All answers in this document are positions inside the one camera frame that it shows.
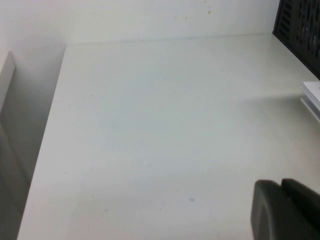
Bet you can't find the orange-bordered ROS2 programming book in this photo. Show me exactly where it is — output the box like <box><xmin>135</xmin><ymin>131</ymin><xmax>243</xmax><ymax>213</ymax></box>
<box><xmin>299</xmin><ymin>80</ymin><xmax>320</xmax><ymax>114</ymax></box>

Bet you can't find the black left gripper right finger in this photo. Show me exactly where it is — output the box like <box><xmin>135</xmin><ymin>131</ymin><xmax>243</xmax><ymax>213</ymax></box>
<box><xmin>281</xmin><ymin>177</ymin><xmax>320</xmax><ymax>221</ymax></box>

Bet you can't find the black plastic book stand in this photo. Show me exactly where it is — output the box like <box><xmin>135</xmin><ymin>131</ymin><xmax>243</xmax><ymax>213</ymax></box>
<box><xmin>271</xmin><ymin>0</ymin><xmax>320</xmax><ymax>81</ymax></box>

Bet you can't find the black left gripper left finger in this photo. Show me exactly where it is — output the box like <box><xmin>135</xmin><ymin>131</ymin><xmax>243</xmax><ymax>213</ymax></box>
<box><xmin>251</xmin><ymin>179</ymin><xmax>320</xmax><ymax>240</ymax></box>

